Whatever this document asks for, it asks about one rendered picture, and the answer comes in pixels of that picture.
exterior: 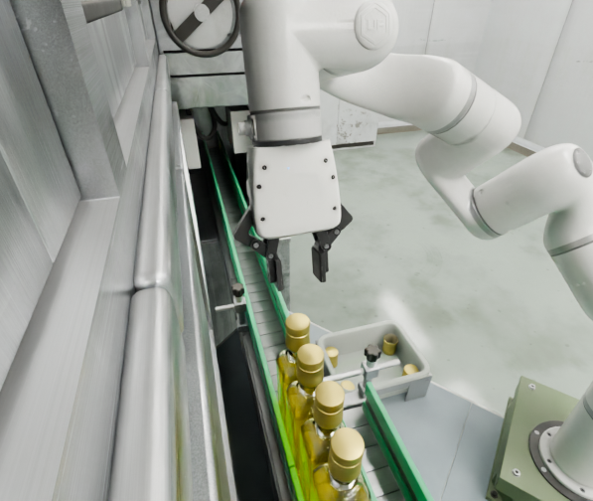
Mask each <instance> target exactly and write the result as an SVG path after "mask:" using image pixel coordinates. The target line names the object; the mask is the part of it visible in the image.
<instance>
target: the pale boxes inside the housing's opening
mask: <svg viewBox="0 0 593 501"><path fill-rule="evenodd" d="M178 111H179V116H180V122H181V128H182V133H183V139H184V145H185V150H186V156H187V162H188V167H189V169H198V168H201V161H200V155H199V148H198V142H197V135H196V129H195V122H194V118H193V113H192V115H187V113H186V111H185V110H184V109H178ZM190 111H191V112H192V109H191V108H190ZM225 115H226V121H227V123H228V126H227V134H228V141H229V143H230V145H231V147H232V150H233V152H234V153H244V152H247V146H250V145H252V140H250V139H249V136H246V135H238V131H237V123H238V122H244V121H245V120H247V116H248V115H250V113H249V108H248V107H247V105H232V106H226V107H225Z"/></svg>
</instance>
